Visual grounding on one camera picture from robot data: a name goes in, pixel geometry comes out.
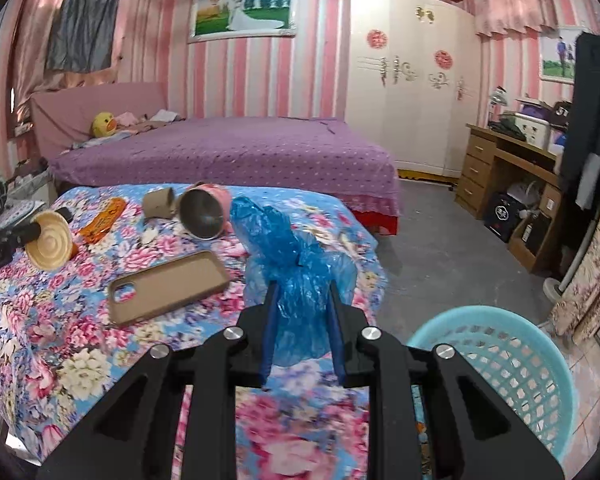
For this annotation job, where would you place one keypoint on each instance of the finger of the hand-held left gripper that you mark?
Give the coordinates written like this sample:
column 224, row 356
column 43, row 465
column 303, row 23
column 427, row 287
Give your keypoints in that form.
column 27, row 234
column 64, row 215

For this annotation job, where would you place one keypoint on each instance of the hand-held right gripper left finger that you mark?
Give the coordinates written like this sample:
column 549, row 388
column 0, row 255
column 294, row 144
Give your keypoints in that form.
column 269, row 330

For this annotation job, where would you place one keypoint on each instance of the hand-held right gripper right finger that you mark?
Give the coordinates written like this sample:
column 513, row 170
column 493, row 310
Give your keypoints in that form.
column 336, row 330

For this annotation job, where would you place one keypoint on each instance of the blue plastic bag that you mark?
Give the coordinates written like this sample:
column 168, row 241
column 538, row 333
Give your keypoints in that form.
column 300, row 270

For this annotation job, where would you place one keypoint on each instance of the turquoise plastic basket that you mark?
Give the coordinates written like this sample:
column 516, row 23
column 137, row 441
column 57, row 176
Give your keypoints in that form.
column 525, row 360

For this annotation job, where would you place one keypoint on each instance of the patterned light cloth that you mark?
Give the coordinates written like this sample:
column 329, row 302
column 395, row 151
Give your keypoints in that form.
column 20, row 212

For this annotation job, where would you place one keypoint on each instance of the orange snack wrapper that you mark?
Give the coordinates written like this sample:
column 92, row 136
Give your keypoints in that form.
column 102, row 220

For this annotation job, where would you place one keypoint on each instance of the cardboard tube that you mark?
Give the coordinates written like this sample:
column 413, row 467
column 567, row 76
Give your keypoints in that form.
column 157, row 203

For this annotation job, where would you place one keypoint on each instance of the yellow duck plush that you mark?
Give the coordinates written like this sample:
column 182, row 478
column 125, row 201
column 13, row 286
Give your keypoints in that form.
column 104, row 125

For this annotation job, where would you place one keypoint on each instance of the pink covered headboard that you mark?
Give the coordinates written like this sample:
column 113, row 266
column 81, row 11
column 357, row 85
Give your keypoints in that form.
column 70, row 110

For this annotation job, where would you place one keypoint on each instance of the phone case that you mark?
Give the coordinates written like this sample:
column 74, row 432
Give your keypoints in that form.
column 170, row 285

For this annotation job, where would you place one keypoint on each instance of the clothes heap on bed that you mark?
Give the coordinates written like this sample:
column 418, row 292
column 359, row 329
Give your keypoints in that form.
column 155, row 120

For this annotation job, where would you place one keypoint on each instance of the pink cup with metal inside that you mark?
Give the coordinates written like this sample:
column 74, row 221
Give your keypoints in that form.
column 202, row 215

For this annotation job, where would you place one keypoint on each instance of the bed with purple cover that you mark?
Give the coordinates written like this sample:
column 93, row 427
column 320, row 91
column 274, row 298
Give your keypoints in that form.
column 255, row 160

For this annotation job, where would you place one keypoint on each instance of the pink curtain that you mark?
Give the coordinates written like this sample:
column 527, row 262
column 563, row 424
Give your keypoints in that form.
column 30, row 35

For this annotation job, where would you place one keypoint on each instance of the dark grey hanging cloth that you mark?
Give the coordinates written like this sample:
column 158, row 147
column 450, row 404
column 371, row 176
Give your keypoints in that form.
column 85, row 20

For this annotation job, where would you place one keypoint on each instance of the black box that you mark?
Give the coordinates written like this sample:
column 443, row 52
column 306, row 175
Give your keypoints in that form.
column 502, row 217

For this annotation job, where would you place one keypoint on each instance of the brown cardboard box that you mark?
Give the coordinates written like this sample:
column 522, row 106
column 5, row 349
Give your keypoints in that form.
column 530, row 237

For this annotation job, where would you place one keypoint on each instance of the wooden desk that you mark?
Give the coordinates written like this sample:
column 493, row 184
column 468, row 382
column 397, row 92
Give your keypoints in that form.
column 480, row 160

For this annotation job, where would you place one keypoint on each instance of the white floor fan stand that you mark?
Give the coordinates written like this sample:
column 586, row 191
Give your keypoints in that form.
column 560, row 290

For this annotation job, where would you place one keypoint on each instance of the white wardrobe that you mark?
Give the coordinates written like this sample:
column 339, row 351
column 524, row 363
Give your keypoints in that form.
column 410, row 110

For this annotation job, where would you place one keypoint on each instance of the floral beige curtain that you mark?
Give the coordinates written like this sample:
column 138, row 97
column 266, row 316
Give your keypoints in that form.
column 595, row 270

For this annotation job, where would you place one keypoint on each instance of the white storage box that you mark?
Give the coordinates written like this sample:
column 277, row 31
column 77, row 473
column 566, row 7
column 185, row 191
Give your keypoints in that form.
column 527, row 130

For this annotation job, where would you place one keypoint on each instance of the desk lamp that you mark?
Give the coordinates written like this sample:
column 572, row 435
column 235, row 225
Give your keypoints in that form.
column 497, row 100

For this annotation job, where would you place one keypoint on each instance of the black hanging coat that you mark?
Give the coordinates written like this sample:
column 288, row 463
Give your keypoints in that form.
column 592, row 110

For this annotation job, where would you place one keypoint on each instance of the framed wall poster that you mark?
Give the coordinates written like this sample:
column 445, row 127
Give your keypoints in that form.
column 242, row 12

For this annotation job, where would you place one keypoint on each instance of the small framed wall picture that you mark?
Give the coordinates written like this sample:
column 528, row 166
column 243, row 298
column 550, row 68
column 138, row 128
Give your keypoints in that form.
column 557, row 55

